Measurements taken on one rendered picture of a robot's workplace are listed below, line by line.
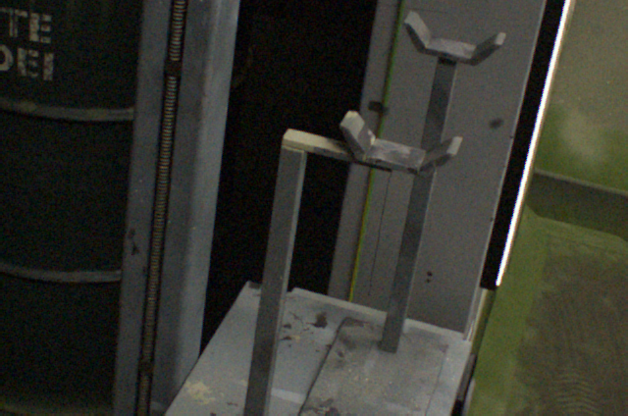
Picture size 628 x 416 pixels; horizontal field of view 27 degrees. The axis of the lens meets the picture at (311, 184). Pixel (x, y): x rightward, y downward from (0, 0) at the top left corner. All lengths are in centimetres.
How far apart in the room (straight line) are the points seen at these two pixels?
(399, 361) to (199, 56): 37
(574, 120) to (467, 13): 154
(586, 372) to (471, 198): 108
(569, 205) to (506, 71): 153
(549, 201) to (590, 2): 45
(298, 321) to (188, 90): 33
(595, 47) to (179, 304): 203
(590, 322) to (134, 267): 174
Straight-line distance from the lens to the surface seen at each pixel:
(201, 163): 102
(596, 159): 296
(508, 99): 148
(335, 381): 116
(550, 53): 146
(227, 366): 117
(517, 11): 144
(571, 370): 257
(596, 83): 299
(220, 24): 97
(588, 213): 298
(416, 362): 120
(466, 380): 161
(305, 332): 123
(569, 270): 287
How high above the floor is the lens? 151
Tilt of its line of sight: 29 degrees down
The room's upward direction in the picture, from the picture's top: 9 degrees clockwise
